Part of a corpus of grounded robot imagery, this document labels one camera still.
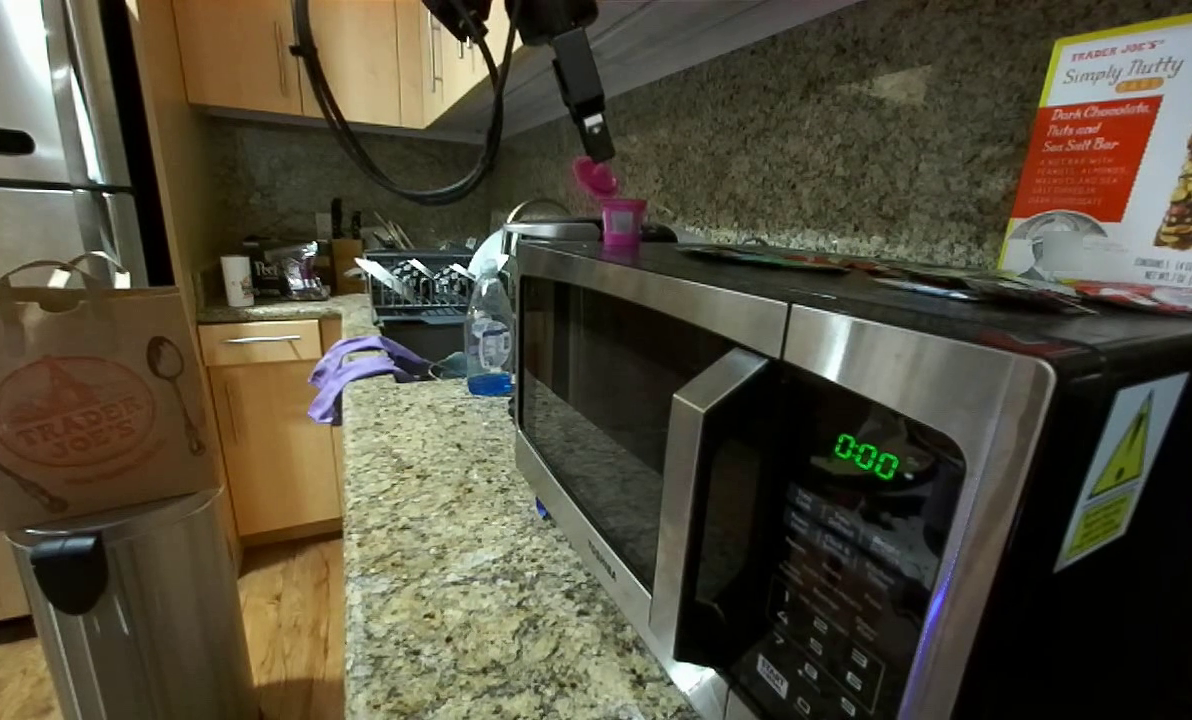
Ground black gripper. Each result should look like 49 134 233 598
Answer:
424 0 616 160

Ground pink plastic object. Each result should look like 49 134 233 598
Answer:
573 155 645 257

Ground light wood upper cabinets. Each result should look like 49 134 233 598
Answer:
173 0 489 126

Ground clear plastic water bottle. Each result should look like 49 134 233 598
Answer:
463 273 515 396

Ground dish drying rack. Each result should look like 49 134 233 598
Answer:
354 253 472 318

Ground purple cloth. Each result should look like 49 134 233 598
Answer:
308 335 432 429

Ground white mug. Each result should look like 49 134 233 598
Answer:
219 257 257 306

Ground stainless steel microwave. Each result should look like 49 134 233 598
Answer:
510 244 1192 720

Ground stainless steel refrigerator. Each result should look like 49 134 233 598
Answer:
0 0 176 632

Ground snack bar box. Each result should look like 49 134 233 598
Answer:
995 13 1192 312

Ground brown paper shopping bag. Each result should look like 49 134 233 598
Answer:
0 257 216 530

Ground steel trash can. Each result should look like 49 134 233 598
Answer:
10 490 260 720

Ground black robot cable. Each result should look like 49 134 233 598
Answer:
288 0 520 206

